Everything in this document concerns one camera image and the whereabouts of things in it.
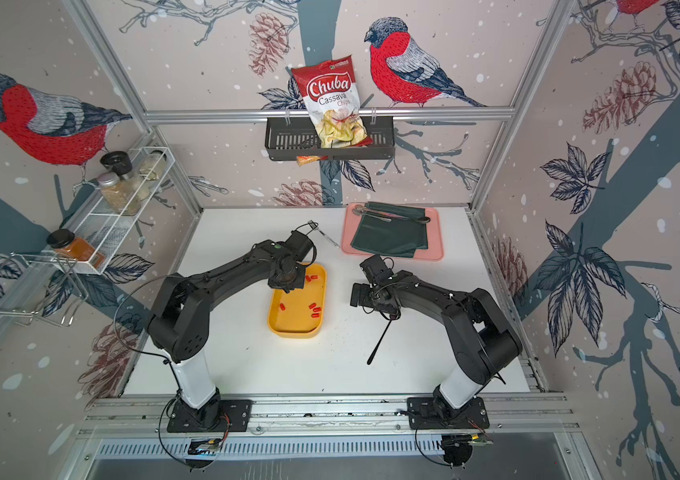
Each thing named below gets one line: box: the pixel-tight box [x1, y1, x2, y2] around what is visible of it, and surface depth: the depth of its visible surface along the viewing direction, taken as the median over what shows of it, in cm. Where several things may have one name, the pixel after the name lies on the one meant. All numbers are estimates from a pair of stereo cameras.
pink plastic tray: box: [342, 202, 444, 261], surface depth 113 cm
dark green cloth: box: [350, 202, 429, 258], surface depth 116 cm
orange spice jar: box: [46, 228, 105, 269], surface depth 62 cm
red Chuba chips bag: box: [291, 55, 373, 166], surface depth 86 cm
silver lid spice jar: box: [97, 172, 129, 213], surface depth 74 cm
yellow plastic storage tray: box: [267, 262, 327, 338], surface depth 92 cm
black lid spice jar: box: [100, 151, 133, 180], surface depth 75 cm
